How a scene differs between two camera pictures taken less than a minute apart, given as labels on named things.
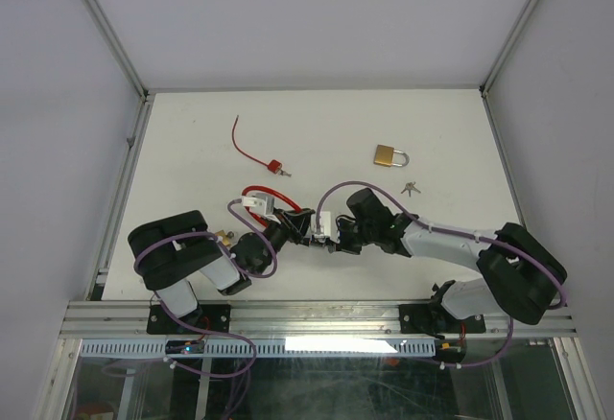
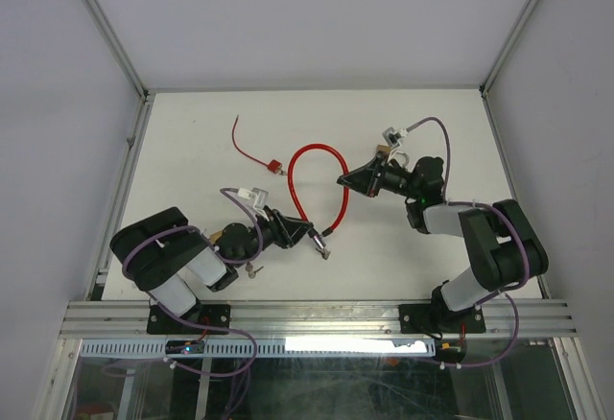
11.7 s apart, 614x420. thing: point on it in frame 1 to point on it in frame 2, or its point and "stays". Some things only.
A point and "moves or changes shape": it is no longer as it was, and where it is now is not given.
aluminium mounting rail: [310, 319] stays
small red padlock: [274, 166] stays
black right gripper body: [350, 231] to [396, 179]
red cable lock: [272, 191] moves or changes shape
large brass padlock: [385, 155] stays
